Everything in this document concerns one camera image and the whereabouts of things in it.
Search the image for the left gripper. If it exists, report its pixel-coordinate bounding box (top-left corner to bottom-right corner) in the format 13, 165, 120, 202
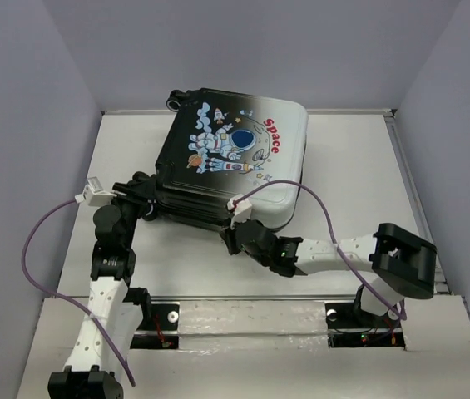
106, 178, 158, 248

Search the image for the black suitcase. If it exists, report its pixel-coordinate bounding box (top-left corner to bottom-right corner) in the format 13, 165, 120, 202
142, 88, 309, 231

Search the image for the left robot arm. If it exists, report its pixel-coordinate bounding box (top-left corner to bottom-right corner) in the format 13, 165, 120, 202
47, 177, 152, 398

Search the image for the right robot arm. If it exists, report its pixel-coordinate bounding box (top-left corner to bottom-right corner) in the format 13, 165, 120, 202
220, 220, 437, 326

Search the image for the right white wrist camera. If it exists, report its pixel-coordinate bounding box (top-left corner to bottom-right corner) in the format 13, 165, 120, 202
226, 194, 252, 229

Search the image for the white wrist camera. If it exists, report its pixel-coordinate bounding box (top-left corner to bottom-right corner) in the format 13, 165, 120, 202
82, 176, 115, 207
226, 194, 252, 229

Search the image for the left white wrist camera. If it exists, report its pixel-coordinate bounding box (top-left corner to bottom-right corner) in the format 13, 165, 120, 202
82, 176, 115, 207

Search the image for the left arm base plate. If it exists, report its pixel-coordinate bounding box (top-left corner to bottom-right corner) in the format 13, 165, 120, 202
131, 302, 180, 350

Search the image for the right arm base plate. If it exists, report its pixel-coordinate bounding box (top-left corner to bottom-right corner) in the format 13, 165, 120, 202
325, 303, 406, 348

